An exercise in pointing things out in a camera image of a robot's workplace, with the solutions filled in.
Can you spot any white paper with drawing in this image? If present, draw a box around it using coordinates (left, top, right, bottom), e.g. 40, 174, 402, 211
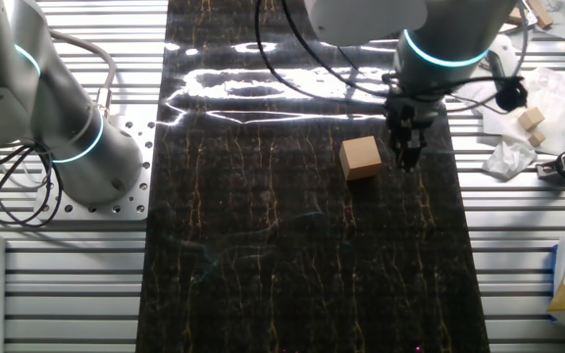
532, 0, 565, 40

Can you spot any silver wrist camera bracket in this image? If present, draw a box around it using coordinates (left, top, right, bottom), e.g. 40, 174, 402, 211
483, 32, 520, 79

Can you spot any white paper sheet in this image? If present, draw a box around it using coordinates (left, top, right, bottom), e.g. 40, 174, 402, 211
451, 66, 565, 157

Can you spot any thin cable bundle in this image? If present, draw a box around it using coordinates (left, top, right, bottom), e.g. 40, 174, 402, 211
0, 141, 66, 229

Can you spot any black marble pattern mat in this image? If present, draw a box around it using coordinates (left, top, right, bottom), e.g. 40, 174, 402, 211
134, 0, 490, 353

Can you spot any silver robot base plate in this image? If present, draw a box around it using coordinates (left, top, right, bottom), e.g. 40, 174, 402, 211
34, 115, 156, 222

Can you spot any crumpled white tissue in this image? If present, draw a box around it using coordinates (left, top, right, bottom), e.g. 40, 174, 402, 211
482, 140, 539, 180

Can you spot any long wooden block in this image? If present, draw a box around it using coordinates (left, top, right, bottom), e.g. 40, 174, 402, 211
527, 0, 556, 29

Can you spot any light wooden cube block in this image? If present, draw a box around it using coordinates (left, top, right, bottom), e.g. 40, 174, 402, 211
338, 135, 385, 182

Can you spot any small wooden block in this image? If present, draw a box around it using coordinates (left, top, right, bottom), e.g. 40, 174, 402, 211
517, 106, 546, 132

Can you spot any thick grey cable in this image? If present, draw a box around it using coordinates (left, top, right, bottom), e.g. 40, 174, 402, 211
49, 28, 117, 120

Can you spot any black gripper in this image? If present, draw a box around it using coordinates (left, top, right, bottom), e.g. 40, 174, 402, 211
384, 95, 444, 173

